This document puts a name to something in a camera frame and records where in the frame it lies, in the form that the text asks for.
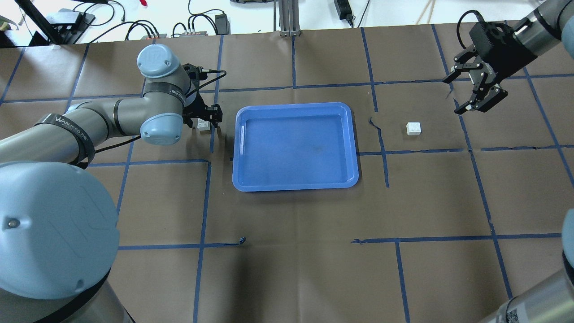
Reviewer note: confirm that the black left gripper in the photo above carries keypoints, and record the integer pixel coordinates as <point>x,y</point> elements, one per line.
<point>512,55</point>

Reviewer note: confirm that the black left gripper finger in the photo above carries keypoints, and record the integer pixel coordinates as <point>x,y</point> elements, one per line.
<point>190,121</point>
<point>213,114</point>

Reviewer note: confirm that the white block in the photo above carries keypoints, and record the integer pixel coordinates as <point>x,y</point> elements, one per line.
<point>413,129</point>
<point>203,125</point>

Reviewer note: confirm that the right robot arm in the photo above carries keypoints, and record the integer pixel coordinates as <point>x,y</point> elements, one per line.
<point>496,52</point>

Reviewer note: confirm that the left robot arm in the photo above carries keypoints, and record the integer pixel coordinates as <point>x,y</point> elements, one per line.
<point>56,211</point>

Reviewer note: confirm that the blue plastic tray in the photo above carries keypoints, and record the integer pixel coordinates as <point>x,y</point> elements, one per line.
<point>294,147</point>

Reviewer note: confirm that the brown paper table cover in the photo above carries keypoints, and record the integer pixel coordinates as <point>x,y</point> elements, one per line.
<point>343,204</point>

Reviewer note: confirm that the black power adapter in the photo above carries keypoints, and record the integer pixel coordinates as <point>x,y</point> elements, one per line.
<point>343,9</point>

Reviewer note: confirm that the aluminium frame post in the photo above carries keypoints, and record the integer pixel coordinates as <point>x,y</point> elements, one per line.
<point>286,14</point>

